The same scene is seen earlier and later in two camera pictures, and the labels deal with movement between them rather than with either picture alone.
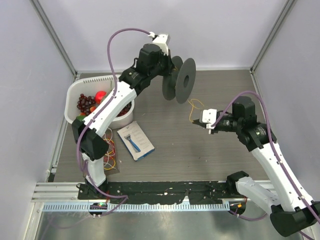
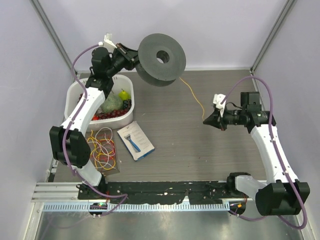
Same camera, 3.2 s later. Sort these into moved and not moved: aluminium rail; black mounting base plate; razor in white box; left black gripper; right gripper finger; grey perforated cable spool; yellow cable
Moved: left black gripper; right gripper finger; yellow cable; grey perforated cable spool
Not moved: black mounting base plate; aluminium rail; razor in white box
